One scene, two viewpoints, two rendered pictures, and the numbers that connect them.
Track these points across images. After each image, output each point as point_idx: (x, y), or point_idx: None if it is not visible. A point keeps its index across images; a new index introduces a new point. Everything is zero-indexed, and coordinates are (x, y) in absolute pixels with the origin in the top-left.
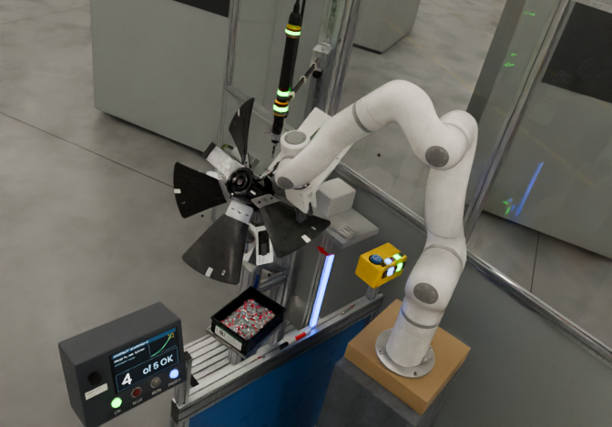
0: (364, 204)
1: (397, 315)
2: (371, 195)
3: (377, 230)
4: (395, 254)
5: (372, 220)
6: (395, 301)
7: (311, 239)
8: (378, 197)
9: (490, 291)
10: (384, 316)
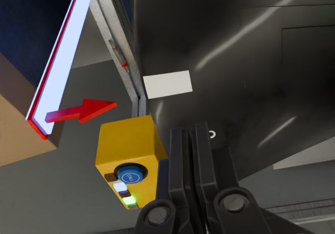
0: (326, 178)
1: (11, 132)
2: (328, 201)
3: (272, 165)
4: (137, 200)
5: (296, 166)
6: (48, 143)
7: (150, 99)
8: (315, 208)
9: (96, 220)
10: (8, 113)
